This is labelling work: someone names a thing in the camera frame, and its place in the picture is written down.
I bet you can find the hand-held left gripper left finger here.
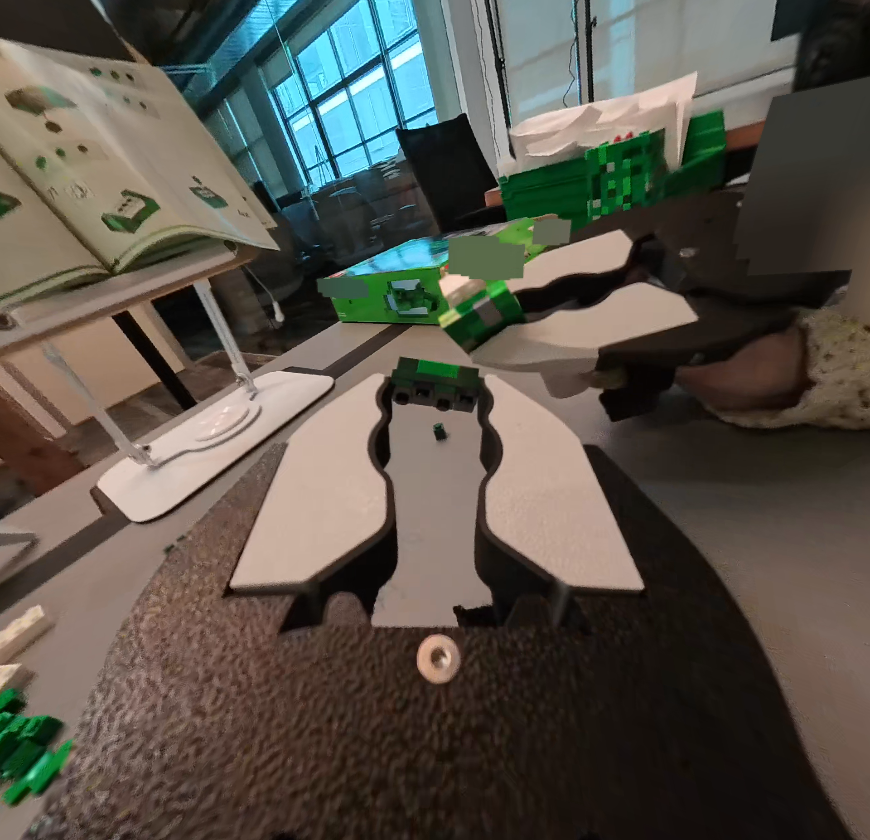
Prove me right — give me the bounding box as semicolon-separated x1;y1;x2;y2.
230;374;400;626

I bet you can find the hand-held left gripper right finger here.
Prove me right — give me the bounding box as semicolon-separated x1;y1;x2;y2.
478;374;646;625

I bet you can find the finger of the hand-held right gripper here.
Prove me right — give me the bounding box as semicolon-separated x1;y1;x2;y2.
517;230;653;300
469;282;701;399

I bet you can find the green and white lego assembly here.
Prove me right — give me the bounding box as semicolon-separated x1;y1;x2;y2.
438;276;528;353

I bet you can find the green lego plate piece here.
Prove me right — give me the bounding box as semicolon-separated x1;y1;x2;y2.
390;357;485;417

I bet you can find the person's right forearm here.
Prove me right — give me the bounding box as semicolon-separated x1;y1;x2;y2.
707;306;870;434

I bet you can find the green lego box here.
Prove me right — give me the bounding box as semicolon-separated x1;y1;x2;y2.
317;218;545;325

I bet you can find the white lego piece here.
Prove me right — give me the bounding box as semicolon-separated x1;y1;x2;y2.
0;605;55;659

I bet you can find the pile of green lego bricks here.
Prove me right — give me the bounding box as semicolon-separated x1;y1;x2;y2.
0;687;74;808

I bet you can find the lego instruction booklet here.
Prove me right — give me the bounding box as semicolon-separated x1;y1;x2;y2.
0;38;281;305

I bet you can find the person's right hand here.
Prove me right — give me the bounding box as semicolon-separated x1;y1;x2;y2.
676;326;811;414

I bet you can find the green box with papers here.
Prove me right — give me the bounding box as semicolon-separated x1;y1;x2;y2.
498;72;728;232

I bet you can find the white book stand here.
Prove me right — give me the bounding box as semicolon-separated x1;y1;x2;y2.
0;242;335;524

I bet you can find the black office chair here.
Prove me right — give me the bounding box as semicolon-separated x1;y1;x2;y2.
396;112;507;237

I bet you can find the white cable with plug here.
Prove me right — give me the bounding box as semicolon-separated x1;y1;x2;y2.
248;265;288;324

